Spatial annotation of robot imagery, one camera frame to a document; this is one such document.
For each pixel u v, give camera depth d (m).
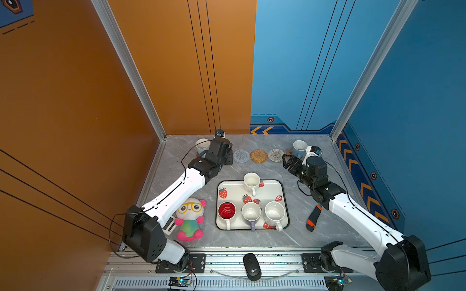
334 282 0.71
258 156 1.10
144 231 0.40
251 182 0.94
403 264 0.40
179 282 0.71
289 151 1.11
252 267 0.72
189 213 0.81
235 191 0.94
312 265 0.72
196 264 0.74
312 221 0.83
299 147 1.01
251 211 0.87
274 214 0.85
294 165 0.71
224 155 0.62
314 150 0.70
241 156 1.09
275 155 1.10
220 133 0.70
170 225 0.83
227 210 0.85
